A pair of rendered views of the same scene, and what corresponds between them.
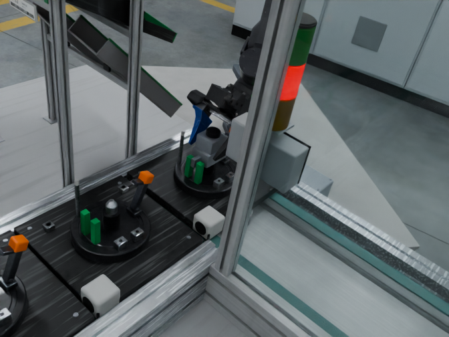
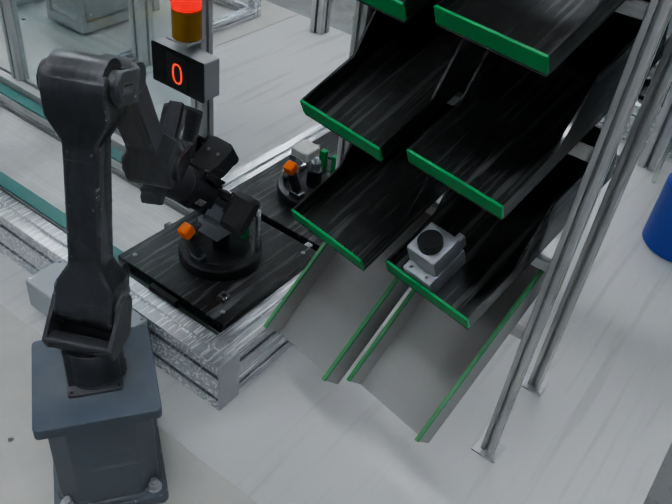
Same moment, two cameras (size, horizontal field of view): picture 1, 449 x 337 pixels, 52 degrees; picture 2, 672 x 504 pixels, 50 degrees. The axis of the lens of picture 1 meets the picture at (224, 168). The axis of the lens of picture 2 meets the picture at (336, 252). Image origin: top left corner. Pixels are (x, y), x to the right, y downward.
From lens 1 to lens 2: 1.76 m
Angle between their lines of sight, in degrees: 104
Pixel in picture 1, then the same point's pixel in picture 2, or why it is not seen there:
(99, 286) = (307, 146)
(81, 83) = not seen: outside the picture
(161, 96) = (299, 288)
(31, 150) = not seen: hidden behind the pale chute
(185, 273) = (240, 174)
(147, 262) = (274, 173)
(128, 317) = (281, 150)
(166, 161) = (274, 271)
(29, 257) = not seen: hidden behind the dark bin
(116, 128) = (375, 444)
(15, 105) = (568, 471)
